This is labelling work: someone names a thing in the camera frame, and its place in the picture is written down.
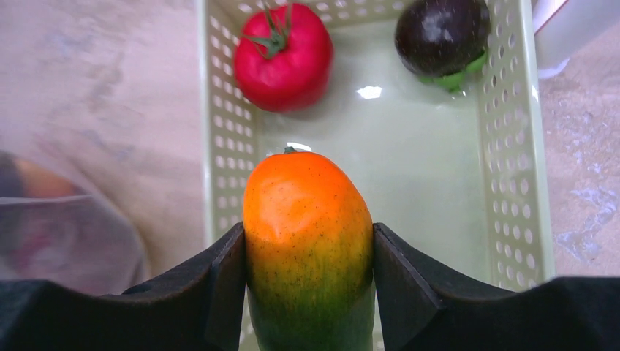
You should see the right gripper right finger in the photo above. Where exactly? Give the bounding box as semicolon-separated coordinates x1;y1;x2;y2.
374;223;619;350

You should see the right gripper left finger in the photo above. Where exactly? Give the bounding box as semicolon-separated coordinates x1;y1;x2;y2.
1;224;246;350

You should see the green orange toy mango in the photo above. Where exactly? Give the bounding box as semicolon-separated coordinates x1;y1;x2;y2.
243;147;375;350

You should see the light green plastic basket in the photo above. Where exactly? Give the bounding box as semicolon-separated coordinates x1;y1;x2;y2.
199;1;555;291

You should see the clear zip top bag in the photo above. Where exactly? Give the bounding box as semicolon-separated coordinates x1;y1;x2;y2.
1;151;150;295

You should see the dark purple toy tomato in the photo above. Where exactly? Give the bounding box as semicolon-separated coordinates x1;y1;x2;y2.
394;0;491;92

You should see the red toy tomato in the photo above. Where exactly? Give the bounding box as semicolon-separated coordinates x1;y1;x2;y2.
233;3;334;113

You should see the white pvc pipe frame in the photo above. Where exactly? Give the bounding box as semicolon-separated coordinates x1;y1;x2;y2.
532;0;619;80

